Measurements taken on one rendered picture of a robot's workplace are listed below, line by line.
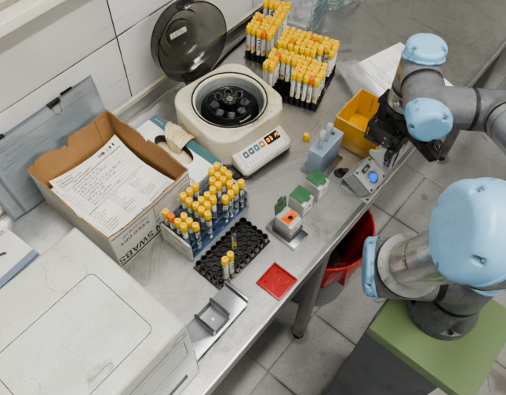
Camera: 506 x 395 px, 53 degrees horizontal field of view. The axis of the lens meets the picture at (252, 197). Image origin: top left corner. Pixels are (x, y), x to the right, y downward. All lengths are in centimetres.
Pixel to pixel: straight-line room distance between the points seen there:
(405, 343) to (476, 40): 108
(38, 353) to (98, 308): 11
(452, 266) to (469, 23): 141
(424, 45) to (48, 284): 76
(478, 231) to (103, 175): 94
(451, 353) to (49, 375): 77
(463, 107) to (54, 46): 84
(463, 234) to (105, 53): 98
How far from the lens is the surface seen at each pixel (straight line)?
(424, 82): 94
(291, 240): 120
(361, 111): 147
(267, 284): 117
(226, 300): 111
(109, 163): 131
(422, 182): 252
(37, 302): 89
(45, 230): 132
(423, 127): 91
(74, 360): 84
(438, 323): 112
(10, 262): 123
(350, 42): 172
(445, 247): 60
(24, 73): 120
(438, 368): 114
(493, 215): 55
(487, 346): 120
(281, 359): 202
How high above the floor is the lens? 195
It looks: 57 degrees down
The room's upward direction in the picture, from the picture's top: 2 degrees clockwise
